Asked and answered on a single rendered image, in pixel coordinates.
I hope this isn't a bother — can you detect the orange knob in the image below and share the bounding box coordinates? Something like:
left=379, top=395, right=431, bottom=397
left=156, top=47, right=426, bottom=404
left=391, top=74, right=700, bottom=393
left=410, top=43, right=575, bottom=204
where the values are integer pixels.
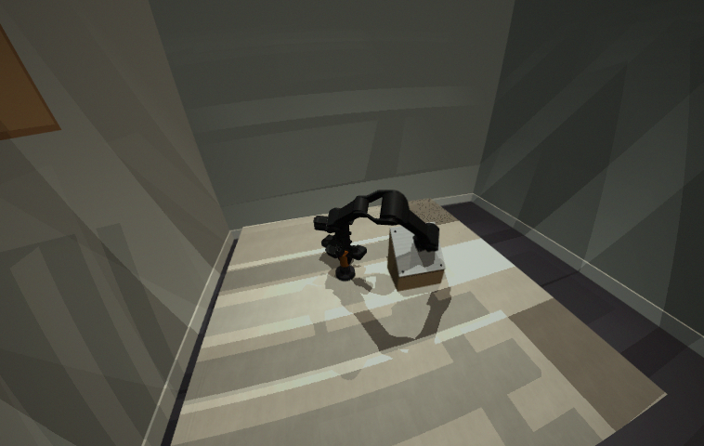
left=339, top=251, right=349, bottom=268

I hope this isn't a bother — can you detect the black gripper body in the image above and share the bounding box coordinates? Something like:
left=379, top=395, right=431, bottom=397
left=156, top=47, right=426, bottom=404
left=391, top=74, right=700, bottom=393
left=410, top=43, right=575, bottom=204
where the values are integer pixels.
left=321, top=231, right=367, bottom=260

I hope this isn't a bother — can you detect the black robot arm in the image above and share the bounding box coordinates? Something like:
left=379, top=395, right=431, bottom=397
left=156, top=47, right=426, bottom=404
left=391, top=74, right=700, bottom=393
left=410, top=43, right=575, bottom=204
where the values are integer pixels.
left=313, top=190, right=439, bottom=258

